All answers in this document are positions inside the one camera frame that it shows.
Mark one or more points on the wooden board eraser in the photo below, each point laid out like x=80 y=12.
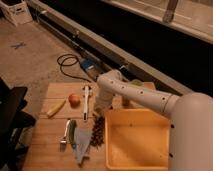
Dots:
x=99 y=113

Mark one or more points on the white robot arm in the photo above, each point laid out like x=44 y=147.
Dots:
x=191 y=116

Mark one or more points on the blue power box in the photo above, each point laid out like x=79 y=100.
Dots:
x=91 y=69

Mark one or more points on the green plastic cup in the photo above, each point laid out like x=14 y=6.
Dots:
x=136 y=82

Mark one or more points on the red apple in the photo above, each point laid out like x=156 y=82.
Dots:
x=74 y=100

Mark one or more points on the bunch of dark grapes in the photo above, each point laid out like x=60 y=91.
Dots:
x=97 y=138

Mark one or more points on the green cucumber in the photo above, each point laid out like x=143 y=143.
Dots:
x=72 y=126

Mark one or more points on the yellow banana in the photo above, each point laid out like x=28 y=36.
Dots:
x=51 y=112

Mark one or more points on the grey blue cloth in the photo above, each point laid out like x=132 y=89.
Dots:
x=82 y=139

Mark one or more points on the yellow plastic bin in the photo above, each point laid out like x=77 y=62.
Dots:
x=136 y=140

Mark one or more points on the silver peeler tool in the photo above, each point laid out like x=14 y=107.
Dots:
x=64 y=139

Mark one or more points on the black chair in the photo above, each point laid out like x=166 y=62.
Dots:
x=12 y=122

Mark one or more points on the white cardboard box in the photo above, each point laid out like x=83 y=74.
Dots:
x=17 y=14

